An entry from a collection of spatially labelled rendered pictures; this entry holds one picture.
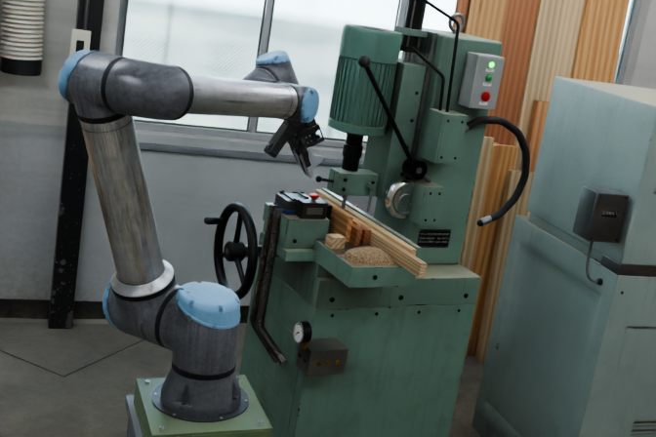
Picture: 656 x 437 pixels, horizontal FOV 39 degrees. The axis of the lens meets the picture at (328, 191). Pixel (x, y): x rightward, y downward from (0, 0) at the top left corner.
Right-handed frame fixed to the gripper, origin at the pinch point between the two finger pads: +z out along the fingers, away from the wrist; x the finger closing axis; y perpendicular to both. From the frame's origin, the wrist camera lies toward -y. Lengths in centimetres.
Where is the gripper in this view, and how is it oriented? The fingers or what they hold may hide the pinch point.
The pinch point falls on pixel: (307, 175)
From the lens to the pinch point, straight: 267.1
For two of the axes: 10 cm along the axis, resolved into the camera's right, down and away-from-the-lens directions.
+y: 8.4, -4.6, 3.0
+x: -4.5, -2.8, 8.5
